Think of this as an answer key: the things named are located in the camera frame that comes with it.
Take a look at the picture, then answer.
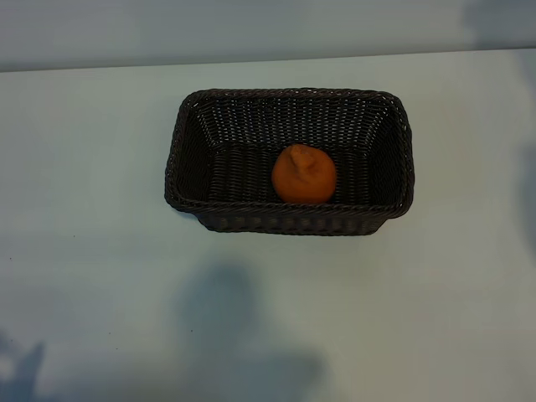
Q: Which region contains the orange fruit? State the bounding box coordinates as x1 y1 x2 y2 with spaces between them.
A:
271 143 338 205

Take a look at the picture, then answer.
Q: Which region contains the dark brown woven basket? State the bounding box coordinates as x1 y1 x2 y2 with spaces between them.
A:
162 86 419 236

